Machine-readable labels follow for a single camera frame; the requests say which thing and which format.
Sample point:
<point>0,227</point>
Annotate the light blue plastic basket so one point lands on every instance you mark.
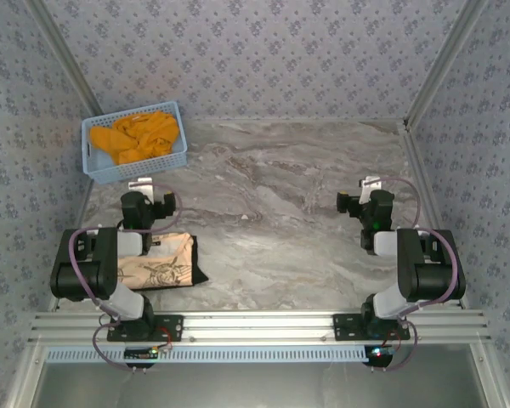
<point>132,170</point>

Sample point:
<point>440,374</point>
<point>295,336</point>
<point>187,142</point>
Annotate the beige printed t-shirt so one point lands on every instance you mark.
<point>166,263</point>

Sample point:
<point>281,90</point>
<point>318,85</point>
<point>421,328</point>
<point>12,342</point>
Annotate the orange t-shirt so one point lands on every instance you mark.
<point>144,132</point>

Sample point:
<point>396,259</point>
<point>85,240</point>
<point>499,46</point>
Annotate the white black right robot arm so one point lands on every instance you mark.
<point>425,263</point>

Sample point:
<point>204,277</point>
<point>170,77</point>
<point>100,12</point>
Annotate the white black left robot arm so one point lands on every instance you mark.
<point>89,263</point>

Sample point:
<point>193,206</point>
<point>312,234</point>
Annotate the grey metal panel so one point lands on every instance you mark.
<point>259,387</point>

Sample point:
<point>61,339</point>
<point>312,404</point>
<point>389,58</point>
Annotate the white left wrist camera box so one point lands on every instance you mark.
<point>142,185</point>

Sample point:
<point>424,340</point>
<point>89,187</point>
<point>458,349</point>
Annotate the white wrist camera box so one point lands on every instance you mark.
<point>372,183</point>
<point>142,185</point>

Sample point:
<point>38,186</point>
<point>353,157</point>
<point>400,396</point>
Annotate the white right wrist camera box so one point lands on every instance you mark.
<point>372,183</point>

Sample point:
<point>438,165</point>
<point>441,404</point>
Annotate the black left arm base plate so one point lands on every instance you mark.
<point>174,327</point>

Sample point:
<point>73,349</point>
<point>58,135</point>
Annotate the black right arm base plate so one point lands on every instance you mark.
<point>344,327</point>

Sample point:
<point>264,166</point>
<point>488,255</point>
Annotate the long aluminium mounting rail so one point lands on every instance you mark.
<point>259,323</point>

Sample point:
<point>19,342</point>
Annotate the aluminium frame post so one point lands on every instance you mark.
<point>64,51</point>
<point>447,55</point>

